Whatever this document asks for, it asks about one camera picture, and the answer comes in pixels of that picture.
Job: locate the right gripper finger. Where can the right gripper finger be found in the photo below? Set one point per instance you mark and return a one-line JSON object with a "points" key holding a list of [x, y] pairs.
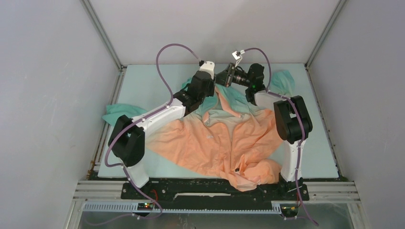
{"points": [[223, 74], [221, 80]]}

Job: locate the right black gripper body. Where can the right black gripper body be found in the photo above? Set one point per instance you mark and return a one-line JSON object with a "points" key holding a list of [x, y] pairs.
{"points": [[236, 77]]}

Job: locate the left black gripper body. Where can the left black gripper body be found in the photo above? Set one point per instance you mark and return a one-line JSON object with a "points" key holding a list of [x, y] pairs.
{"points": [[210, 91]]}

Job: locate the teal and orange jacket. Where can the teal and orange jacket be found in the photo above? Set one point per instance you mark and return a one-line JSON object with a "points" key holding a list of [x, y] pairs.
{"points": [[230, 138]]}

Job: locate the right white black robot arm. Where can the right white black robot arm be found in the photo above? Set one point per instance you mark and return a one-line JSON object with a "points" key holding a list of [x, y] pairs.
{"points": [[293, 121]]}

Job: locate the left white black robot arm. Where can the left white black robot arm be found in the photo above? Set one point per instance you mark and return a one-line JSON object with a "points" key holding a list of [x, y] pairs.
{"points": [[128, 139]]}

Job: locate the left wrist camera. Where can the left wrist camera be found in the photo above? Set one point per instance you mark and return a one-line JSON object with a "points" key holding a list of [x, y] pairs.
{"points": [[208, 67]]}

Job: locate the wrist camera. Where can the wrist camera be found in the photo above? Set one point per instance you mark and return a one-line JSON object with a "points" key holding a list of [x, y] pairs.
{"points": [[238, 56], [208, 67]]}

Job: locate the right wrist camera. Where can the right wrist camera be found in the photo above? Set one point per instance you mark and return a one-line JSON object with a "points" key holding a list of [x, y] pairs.
{"points": [[238, 56]]}

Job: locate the grey slotted cable duct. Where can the grey slotted cable duct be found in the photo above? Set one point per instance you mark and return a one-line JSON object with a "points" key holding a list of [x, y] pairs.
{"points": [[141, 207]]}

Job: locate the aluminium frame rail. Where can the aluminium frame rail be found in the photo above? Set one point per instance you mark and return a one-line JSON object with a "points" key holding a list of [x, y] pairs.
{"points": [[333, 203]]}

